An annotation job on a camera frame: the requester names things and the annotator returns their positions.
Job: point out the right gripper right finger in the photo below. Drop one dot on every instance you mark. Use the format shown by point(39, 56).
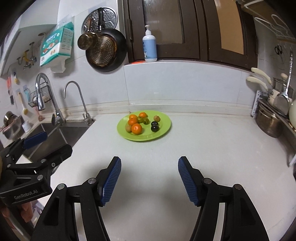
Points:
point(241, 219)

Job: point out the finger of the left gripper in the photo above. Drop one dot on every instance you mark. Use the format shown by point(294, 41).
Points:
point(59, 155)
point(34, 140)

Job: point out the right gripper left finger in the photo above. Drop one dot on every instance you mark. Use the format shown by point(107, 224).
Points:
point(58, 221)

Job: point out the brown kiwi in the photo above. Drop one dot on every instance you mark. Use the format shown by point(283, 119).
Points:
point(128, 128)
point(157, 118)

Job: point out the large front orange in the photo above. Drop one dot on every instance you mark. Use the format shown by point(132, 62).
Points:
point(136, 129)

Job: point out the green fruit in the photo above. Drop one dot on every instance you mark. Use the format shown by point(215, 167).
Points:
point(145, 121)
point(140, 119)

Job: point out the small orange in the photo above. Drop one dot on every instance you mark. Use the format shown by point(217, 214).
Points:
point(142, 115)

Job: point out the steel kitchen sink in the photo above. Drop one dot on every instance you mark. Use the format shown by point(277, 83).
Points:
point(58, 136)

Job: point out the person left hand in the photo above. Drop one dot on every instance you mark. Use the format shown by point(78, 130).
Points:
point(25, 209)

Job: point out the chrome main faucet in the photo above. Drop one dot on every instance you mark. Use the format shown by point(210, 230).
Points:
point(45, 93)

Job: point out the thin gooseneck faucet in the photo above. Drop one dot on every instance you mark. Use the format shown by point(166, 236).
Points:
point(87, 118)

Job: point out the paper towel pack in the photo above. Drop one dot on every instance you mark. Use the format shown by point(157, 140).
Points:
point(57, 48)

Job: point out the steel pot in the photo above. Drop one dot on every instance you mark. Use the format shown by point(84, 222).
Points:
point(269, 123)

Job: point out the small copper saucepan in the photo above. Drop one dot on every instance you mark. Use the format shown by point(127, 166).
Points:
point(88, 39)

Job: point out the green plate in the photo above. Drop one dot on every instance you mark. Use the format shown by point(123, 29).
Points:
point(147, 134)

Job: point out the black frying pan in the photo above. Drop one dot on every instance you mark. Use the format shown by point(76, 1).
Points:
point(110, 50)

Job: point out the steel spatula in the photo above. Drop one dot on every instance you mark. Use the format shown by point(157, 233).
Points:
point(282, 101)

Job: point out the white blue soap bottle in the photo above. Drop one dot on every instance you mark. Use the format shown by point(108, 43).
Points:
point(149, 45)

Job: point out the black scissors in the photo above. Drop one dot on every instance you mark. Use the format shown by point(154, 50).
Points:
point(278, 50)

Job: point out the dark wooden window frame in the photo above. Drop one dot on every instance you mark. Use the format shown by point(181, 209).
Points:
point(209, 31)

